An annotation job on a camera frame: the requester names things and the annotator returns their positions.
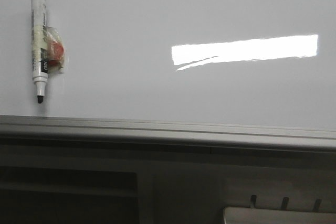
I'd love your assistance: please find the white black whiteboard marker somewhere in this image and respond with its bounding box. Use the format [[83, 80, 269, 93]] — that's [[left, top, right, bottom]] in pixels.
[[31, 0, 49, 104]]

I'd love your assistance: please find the white whiteboard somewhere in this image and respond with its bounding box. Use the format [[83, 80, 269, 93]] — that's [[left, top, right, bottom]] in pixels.
[[1, 0, 335, 129]]

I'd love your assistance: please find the white tray with hooks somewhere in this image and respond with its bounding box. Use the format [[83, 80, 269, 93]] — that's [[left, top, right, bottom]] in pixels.
[[223, 195, 335, 223]]

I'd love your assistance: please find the dark shelf unit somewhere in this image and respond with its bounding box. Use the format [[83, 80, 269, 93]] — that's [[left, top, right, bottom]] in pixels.
[[1, 166, 139, 223]]

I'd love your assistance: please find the grey aluminium whiteboard frame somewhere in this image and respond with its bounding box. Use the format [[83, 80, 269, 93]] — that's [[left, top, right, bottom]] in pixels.
[[1, 115, 335, 153]]

